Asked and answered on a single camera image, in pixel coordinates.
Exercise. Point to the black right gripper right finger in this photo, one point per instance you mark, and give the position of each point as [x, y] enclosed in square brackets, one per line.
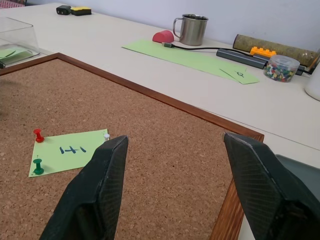
[260, 185]

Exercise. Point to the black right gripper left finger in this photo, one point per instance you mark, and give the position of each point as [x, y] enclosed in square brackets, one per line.
[100, 190]

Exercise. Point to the green paper note with writing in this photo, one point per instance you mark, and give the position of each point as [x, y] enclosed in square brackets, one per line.
[67, 153]

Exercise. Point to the white push pin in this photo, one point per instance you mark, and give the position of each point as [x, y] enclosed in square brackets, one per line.
[106, 136]

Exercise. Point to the green push pin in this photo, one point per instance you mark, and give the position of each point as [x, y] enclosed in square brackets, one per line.
[38, 167]

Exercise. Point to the red push pin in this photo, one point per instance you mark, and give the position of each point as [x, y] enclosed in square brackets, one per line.
[38, 135]

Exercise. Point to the clear jar of push pins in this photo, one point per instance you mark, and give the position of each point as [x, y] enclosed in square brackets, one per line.
[282, 68]

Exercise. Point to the small green paper with mark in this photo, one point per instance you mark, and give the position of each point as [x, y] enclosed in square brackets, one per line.
[243, 76]

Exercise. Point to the white rounded container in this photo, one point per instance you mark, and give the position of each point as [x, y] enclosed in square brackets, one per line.
[313, 86]

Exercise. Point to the dark grey bar device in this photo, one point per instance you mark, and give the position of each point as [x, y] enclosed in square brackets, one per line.
[240, 58]

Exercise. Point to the yellow toy brick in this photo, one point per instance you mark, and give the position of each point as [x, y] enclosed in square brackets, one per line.
[262, 51]

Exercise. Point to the speckled cardboard tube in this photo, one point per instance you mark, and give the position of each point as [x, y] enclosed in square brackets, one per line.
[275, 48]

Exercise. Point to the long green paper strip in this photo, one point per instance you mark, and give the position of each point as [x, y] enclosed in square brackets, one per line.
[180, 56]

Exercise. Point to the red half-round block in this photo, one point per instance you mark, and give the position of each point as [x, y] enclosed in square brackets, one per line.
[163, 36]

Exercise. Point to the stainless steel mug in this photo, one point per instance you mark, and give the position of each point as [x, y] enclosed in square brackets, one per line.
[193, 29]

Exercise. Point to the clear plastic box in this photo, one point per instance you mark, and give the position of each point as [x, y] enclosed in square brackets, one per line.
[17, 37]

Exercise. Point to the yellow and black eraser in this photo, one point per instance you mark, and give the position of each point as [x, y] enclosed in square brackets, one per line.
[80, 10]

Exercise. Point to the black block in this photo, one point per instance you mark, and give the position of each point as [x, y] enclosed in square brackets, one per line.
[63, 10]

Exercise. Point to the pink basket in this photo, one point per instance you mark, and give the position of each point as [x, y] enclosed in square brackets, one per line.
[10, 3]

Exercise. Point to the cork board with wooden frame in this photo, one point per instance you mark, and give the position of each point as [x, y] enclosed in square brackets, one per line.
[150, 120]

